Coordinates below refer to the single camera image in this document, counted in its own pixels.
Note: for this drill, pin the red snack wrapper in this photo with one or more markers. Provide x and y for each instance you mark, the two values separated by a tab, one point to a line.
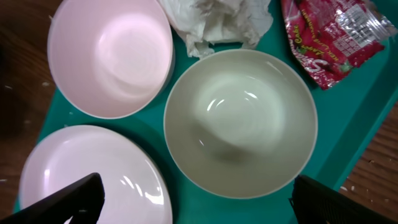
329	38

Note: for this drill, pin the crumpled white napkin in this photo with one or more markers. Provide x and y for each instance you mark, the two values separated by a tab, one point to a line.
201	23

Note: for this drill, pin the white bowl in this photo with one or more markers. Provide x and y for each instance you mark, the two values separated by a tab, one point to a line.
240	124
110	58

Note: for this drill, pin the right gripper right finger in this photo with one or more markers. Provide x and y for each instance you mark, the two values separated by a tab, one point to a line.
314	202

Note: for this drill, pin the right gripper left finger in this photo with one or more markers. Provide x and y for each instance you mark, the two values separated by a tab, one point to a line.
79	202

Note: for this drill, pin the teal serving tray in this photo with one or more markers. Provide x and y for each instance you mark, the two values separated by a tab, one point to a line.
349	115

